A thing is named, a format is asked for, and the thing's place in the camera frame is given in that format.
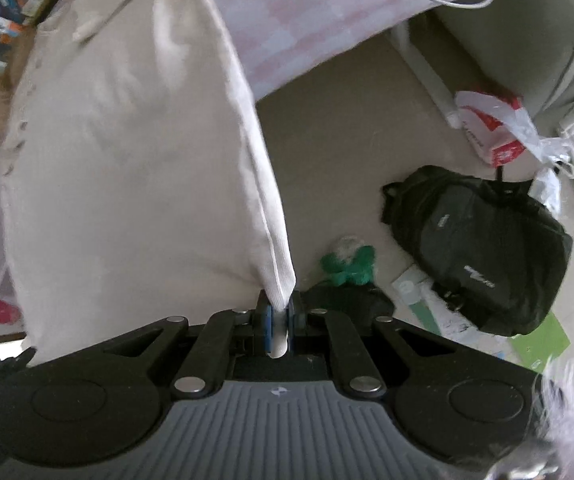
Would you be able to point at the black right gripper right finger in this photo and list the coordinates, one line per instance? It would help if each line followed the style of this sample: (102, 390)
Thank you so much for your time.
(320, 326)

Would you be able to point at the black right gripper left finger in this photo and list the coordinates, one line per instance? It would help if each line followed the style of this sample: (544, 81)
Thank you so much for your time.
(226, 334)

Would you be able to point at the white printed t-shirt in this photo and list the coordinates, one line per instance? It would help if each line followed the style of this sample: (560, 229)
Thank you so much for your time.
(135, 182)

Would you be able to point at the green plush toy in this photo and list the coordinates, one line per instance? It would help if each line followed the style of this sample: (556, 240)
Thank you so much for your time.
(349, 261)

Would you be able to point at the black backpack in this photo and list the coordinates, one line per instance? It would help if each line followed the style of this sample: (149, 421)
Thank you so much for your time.
(495, 254)

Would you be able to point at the green paper sheet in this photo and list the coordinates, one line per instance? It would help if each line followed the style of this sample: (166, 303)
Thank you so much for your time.
(548, 342)

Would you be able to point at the red white plastic bag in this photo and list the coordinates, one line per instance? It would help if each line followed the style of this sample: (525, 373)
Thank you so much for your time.
(500, 130)

